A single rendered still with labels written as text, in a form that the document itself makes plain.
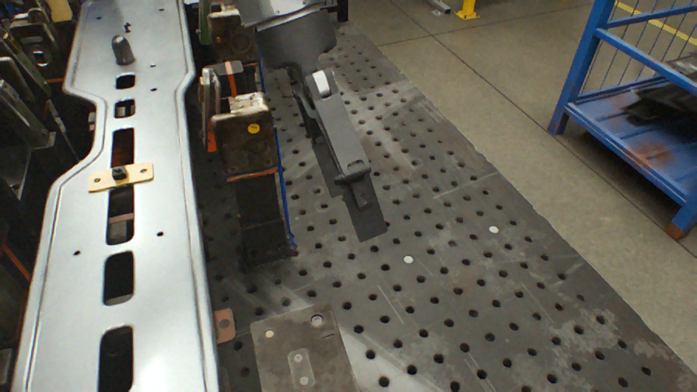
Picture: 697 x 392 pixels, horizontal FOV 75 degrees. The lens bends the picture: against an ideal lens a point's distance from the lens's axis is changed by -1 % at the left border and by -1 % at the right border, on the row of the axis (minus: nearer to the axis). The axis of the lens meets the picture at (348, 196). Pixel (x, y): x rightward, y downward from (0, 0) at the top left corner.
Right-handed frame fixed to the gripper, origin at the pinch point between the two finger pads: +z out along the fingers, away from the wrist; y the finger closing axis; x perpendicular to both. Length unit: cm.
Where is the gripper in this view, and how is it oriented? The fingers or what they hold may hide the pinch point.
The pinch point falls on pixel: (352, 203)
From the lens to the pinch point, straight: 51.7
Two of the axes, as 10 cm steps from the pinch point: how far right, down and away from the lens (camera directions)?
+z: 3.1, 8.7, 3.8
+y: 2.4, 3.2, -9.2
